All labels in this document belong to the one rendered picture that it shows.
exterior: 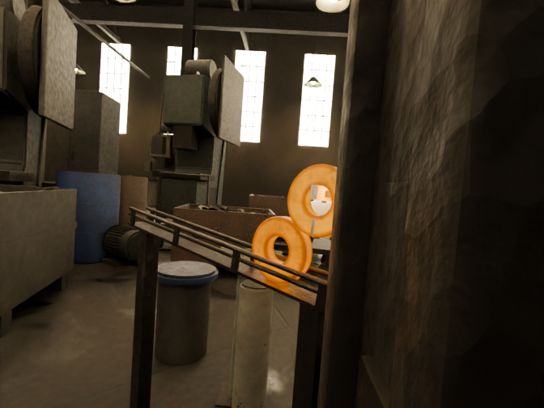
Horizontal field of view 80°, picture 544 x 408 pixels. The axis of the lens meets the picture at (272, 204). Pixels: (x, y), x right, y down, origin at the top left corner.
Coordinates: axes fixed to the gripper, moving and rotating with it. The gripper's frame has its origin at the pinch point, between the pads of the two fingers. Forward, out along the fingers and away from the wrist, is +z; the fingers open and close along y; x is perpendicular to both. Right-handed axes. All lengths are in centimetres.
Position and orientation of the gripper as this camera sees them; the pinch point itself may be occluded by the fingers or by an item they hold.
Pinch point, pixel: (321, 193)
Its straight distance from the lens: 70.1
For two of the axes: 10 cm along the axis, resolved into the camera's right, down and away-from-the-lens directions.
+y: -7.9, -0.9, 6.1
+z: -6.0, -0.5, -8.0
